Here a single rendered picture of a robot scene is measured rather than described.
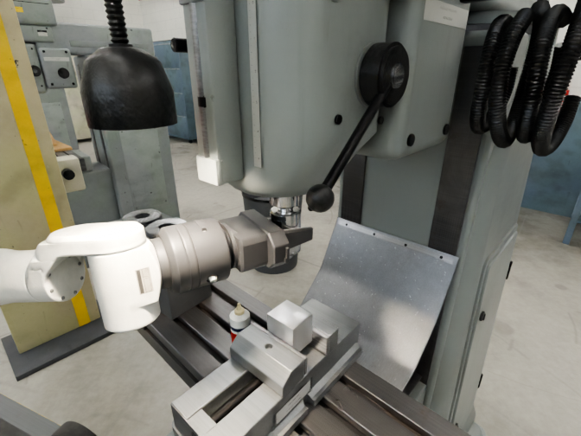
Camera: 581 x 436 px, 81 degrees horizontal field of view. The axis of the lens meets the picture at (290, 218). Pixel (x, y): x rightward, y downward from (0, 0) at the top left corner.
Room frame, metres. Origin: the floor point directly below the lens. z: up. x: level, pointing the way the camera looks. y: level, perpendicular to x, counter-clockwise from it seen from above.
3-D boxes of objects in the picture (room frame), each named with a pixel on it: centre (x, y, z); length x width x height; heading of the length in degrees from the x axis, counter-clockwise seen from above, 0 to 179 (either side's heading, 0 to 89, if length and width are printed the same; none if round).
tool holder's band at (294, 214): (0.48, 0.01, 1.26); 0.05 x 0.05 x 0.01
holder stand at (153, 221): (0.73, 0.32, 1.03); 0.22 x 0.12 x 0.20; 53
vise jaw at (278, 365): (0.43, 0.04, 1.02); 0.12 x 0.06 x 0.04; 49
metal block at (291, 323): (0.47, 0.00, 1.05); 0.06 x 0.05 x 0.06; 49
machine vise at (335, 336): (0.45, 0.02, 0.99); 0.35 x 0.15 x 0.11; 139
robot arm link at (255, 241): (0.43, 0.08, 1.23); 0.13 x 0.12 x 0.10; 33
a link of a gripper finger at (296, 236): (0.45, -0.01, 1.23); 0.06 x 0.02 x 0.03; 123
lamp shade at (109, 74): (0.31, 0.14, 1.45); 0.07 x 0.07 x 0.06
